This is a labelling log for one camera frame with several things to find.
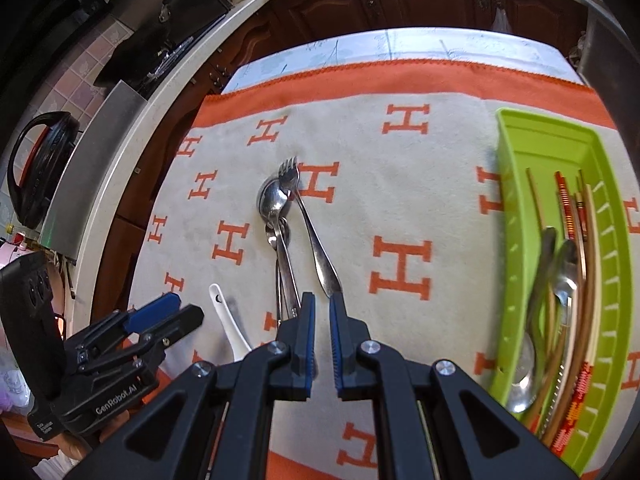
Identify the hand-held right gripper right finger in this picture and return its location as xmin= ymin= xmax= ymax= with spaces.
xmin=328 ymin=292 xmax=576 ymax=480

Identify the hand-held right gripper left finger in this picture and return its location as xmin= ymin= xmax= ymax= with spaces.
xmin=62 ymin=292 xmax=317 ymax=480

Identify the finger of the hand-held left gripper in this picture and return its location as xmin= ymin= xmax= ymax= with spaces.
xmin=122 ymin=292 xmax=182 ymax=333
xmin=141 ymin=304 xmax=205 ymax=357

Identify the white ceramic spoon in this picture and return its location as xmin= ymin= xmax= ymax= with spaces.
xmin=208 ymin=283 xmax=253 ymax=361

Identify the metal fork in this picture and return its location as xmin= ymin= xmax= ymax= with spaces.
xmin=277 ymin=156 xmax=343 ymax=297

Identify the small metal spoon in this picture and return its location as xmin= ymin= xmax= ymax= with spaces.
xmin=264 ymin=219 xmax=293 ymax=323

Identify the large metal spoon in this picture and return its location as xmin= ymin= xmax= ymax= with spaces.
xmin=256 ymin=177 xmax=301 ymax=321

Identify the bent-handle metal spoon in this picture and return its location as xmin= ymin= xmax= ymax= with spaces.
xmin=507 ymin=227 xmax=558 ymax=413

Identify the brown wooden chopstick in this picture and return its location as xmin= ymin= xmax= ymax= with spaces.
xmin=525 ymin=167 xmax=558 ymax=361
xmin=537 ymin=170 xmax=601 ymax=443

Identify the green plastic utensil tray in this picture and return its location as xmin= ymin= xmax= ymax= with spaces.
xmin=487 ymin=107 xmax=636 ymax=478

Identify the stainless steel panel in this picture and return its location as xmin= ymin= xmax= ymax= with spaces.
xmin=39 ymin=80 xmax=147 ymax=263

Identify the white orange letter-print blanket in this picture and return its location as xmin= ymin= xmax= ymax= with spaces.
xmin=127 ymin=57 xmax=640 ymax=480

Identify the black stove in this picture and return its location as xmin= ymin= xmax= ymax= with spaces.
xmin=95 ymin=0 xmax=233 ymax=98

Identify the pale blue patterned tablecloth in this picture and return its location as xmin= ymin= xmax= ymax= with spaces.
xmin=222 ymin=27 xmax=583 ymax=93

